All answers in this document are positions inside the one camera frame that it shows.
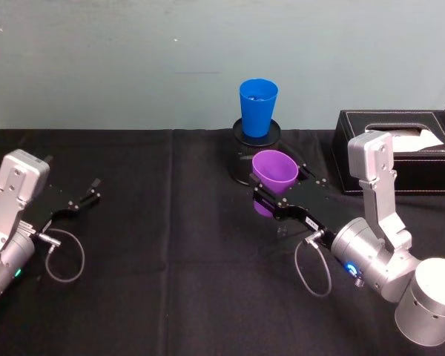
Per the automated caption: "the blue plastic cup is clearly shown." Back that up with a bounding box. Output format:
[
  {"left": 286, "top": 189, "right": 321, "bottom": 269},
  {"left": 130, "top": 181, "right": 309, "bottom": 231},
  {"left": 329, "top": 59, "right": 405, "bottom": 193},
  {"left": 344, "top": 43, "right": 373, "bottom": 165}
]
[{"left": 239, "top": 78, "right": 279, "bottom": 139}]

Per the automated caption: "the wrist cable with plug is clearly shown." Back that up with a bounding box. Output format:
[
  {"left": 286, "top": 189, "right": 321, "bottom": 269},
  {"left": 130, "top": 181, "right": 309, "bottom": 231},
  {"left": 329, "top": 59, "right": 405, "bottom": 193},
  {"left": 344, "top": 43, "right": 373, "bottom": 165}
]
[
  {"left": 294, "top": 229, "right": 335, "bottom": 298},
  {"left": 35, "top": 228, "right": 86, "bottom": 285}
]

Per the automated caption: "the black table cloth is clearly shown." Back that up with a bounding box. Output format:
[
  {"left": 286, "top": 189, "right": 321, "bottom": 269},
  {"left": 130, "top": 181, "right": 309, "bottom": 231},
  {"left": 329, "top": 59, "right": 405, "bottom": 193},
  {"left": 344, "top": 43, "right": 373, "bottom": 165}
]
[{"left": 0, "top": 128, "right": 445, "bottom": 356}]

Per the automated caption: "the purple plastic cup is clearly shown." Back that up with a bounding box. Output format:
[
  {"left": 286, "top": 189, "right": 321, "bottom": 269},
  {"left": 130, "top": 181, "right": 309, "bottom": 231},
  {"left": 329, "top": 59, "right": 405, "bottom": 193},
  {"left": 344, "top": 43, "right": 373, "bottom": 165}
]
[{"left": 251, "top": 149, "right": 300, "bottom": 218}]

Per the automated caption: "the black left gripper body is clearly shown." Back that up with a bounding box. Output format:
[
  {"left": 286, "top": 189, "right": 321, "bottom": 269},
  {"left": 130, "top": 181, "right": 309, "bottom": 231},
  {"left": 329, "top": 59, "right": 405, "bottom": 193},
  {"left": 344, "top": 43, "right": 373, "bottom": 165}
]
[{"left": 22, "top": 183, "right": 81, "bottom": 234}]

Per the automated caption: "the black leather tissue box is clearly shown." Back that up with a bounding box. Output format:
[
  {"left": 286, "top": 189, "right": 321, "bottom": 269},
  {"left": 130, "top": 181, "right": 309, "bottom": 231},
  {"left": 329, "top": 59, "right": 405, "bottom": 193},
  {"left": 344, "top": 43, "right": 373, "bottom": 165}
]
[{"left": 332, "top": 109, "right": 445, "bottom": 196}]

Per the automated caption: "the black mesh holder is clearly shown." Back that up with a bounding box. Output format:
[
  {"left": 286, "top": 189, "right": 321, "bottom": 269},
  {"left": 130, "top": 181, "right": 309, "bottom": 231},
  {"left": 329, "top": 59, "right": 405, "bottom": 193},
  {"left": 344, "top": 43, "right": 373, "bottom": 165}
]
[{"left": 228, "top": 117, "right": 283, "bottom": 185}]

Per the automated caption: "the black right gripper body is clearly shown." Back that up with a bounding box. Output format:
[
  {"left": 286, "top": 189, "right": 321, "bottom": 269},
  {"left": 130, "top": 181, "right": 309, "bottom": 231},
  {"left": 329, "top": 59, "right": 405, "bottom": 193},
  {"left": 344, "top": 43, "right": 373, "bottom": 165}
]
[{"left": 275, "top": 177, "right": 352, "bottom": 239}]

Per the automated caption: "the white tissue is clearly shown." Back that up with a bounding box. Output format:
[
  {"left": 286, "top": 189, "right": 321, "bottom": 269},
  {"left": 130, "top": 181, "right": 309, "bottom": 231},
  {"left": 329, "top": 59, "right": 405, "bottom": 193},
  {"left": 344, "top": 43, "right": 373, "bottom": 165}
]
[{"left": 391, "top": 128, "right": 444, "bottom": 154}]

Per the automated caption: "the left wrist cable with plug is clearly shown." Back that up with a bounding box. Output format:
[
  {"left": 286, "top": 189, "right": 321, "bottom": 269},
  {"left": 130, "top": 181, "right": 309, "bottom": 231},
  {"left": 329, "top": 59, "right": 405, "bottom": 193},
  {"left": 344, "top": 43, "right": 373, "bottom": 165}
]
[{"left": 35, "top": 228, "right": 86, "bottom": 285}]

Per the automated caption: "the right wrist cable with plug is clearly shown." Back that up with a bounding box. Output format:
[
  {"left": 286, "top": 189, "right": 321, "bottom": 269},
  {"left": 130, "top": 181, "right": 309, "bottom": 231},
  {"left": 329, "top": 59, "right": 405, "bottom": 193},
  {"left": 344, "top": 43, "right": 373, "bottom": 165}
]
[{"left": 294, "top": 229, "right": 335, "bottom": 298}]

